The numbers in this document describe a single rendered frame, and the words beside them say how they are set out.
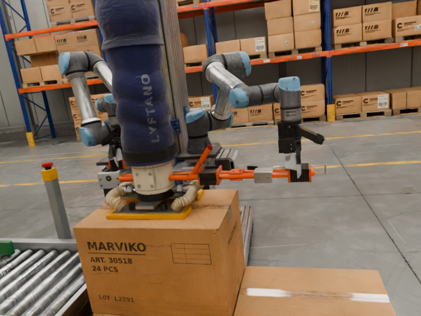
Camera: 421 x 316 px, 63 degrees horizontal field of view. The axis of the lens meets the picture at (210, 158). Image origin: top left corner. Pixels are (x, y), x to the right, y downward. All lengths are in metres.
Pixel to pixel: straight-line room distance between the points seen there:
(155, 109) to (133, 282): 0.69
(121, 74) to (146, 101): 0.13
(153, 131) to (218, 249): 0.51
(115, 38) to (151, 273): 0.88
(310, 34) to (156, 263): 7.60
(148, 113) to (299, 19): 7.41
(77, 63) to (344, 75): 8.49
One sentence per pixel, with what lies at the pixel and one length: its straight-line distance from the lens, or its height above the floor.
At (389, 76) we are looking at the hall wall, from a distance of 10.22.
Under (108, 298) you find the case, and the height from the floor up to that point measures 0.62.
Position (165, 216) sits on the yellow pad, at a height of 0.96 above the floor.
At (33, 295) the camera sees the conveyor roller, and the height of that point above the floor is 0.54.
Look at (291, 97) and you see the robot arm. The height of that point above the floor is 1.36.
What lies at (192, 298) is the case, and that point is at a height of 0.65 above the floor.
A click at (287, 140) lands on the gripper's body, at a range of 1.27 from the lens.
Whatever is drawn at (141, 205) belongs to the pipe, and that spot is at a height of 0.99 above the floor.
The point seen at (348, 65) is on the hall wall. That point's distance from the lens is 9.96.
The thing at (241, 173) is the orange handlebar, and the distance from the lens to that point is 1.32.
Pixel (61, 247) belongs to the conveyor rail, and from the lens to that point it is 2.30.
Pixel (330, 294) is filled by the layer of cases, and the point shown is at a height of 0.54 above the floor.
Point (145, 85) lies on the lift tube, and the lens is 1.31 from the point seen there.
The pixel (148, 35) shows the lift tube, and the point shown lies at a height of 1.63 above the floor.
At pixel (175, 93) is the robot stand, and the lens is 2.10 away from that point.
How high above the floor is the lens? 1.48
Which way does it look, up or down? 14 degrees down
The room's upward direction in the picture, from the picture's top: 7 degrees counter-clockwise
